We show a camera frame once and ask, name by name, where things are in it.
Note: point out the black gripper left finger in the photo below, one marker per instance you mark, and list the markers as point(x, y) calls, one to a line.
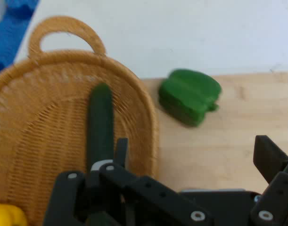
point(139, 188)

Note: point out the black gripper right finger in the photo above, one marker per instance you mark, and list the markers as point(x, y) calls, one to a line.
point(278, 188)

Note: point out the bamboo cutting board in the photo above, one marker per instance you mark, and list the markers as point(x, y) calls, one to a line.
point(224, 141)

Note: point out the long dark green cucumber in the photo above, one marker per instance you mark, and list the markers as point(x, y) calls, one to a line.
point(100, 122)

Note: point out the green bell pepper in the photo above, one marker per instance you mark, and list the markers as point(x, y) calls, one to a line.
point(188, 96)

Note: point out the yellow bell pepper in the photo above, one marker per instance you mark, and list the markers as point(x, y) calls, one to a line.
point(7, 215)

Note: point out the blue cloth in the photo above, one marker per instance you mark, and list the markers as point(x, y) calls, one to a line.
point(9, 33)

